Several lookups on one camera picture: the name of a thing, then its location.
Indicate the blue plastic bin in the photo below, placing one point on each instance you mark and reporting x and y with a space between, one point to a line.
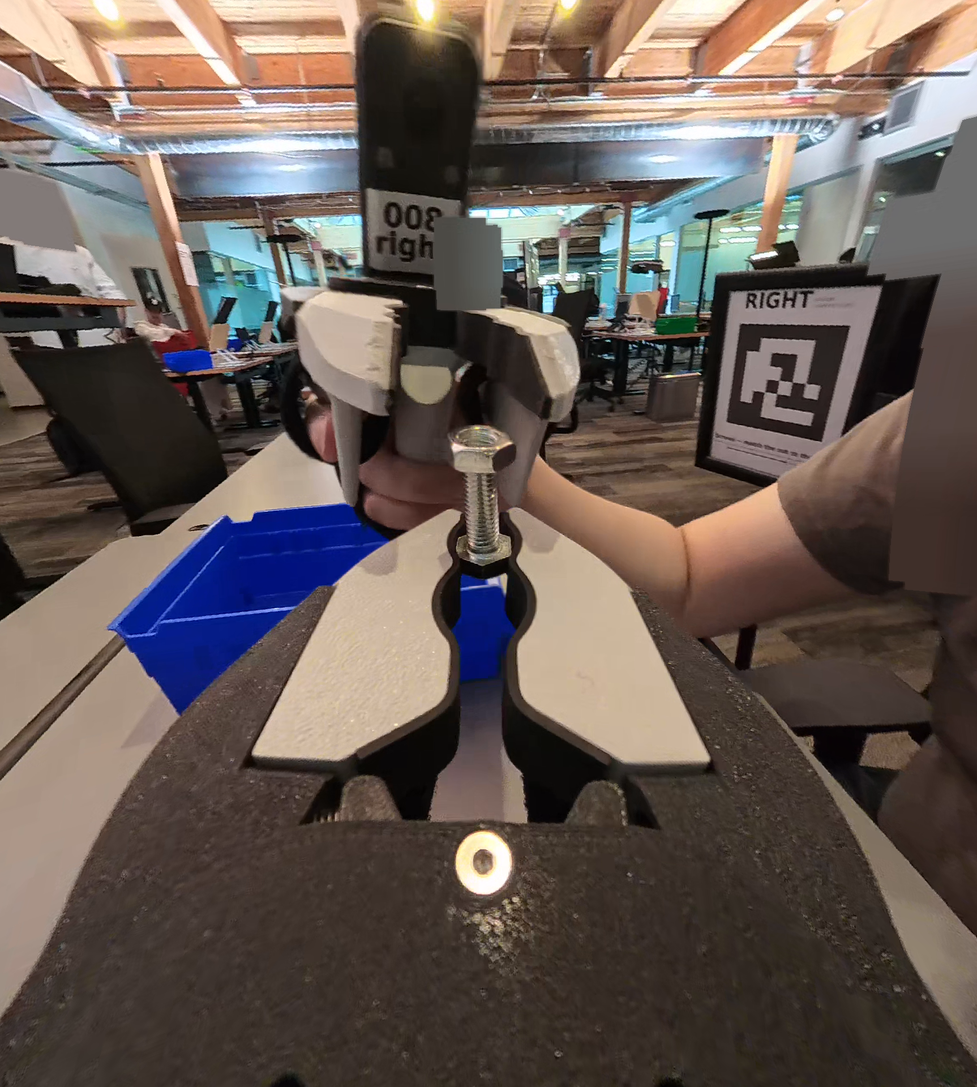
225 594

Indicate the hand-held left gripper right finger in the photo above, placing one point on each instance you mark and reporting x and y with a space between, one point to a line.
607 671

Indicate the black framed marker sign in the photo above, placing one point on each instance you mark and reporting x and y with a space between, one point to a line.
781 374

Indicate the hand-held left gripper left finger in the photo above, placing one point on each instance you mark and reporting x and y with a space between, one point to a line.
361 671

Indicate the green bin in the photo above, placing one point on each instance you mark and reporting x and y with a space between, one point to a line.
680 324

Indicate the black sign stand pole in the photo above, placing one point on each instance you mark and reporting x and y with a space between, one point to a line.
747 650

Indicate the small blue bin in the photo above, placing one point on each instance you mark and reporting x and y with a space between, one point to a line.
187 361

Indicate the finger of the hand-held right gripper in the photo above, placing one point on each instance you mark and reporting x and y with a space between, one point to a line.
552 365
340 348

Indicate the person's grey shirt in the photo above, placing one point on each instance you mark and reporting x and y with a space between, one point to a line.
837 509

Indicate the black office chair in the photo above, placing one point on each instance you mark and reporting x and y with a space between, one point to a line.
578 323
115 425

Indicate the short thick steel bolt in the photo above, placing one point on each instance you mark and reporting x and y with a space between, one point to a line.
482 509

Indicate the grey trash can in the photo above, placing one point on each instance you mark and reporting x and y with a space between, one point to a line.
673 397

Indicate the wooden top desk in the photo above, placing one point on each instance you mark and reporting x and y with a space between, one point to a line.
30 299

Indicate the black desk chair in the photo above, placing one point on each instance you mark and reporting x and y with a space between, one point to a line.
837 696

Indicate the black floor lamp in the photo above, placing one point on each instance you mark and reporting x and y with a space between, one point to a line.
716 213

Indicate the person's right hand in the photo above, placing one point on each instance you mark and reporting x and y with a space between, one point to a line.
412 497

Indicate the large steel hex nut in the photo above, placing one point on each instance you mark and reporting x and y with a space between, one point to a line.
483 557

